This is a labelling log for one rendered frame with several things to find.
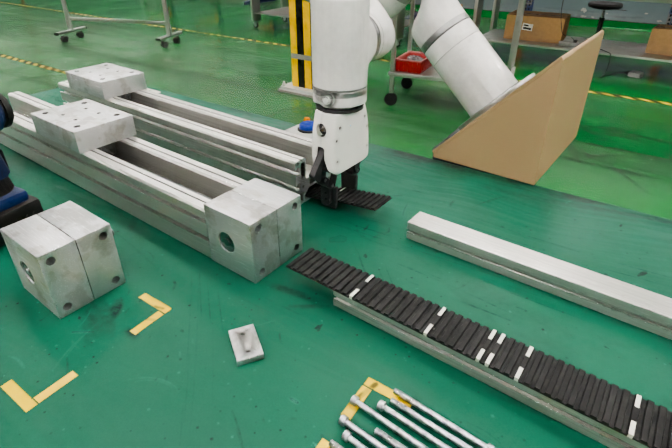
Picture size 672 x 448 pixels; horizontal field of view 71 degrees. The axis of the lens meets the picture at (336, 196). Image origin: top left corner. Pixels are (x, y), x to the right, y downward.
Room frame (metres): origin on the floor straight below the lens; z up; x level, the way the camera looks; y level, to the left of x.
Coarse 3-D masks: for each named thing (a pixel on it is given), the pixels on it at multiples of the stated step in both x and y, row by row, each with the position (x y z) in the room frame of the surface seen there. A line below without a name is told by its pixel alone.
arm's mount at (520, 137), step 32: (576, 64) 0.87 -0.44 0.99; (512, 96) 0.83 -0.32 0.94; (544, 96) 0.79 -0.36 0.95; (576, 96) 0.93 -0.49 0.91; (480, 128) 0.86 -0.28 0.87; (512, 128) 0.82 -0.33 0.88; (544, 128) 0.79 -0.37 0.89; (576, 128) 1.01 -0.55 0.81; (448, 160) 0.89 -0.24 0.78; (480, 160) 0.85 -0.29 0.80; (512, 160) 0.81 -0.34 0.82; (544, 160) 0.81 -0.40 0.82
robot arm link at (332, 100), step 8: (320, 96) 0.68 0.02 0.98; (328, 96) 0.67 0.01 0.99; (336, 96) 0.67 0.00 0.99; (344, 96) 0.67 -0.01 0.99; (352, 96) 0.67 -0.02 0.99; (360, 96) 0.68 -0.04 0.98; (320, 104) 0.70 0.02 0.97; (328, 104) 0.68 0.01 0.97; (336, 104) 0.67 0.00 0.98; (344, 104) 0.67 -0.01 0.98; (352, 104) 0.67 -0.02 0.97; (360, 104) 0.68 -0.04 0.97
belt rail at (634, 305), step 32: (416, 224) 0.60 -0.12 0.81; (448, 224) 0.60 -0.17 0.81; (480, 256) 0.55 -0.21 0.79; (512, 256) 0.52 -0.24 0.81; (544, 256) 0.52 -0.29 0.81; (544, 288) 0.48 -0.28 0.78; (576, 288) 0.46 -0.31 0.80; (608, 288) 0.45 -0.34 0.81; (640, 288) 0.45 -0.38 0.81; (640, 320) 0.42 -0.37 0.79
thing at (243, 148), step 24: (72, 96) 1.15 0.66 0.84; (144, 96) 1.08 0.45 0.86; (144, 120) 0.98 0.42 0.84; (168, 120) 0.91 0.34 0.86; (192, 120) 0.98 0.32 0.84; (216, 120) 0.93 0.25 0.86; (240, 120) 0.91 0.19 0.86; (168, 144) 0.92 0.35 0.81; (192, 144) 0.87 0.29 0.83; (216, 144) 0.84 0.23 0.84; (240, 144) 0.79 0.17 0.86; (264, 144) 0.85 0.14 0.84; (288, 144) 0.81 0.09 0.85; (216, 168) 0.83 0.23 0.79; (240, 168) 0.80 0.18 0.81; (264, 168) 0.75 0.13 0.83; (288, 168) 0.71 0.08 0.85
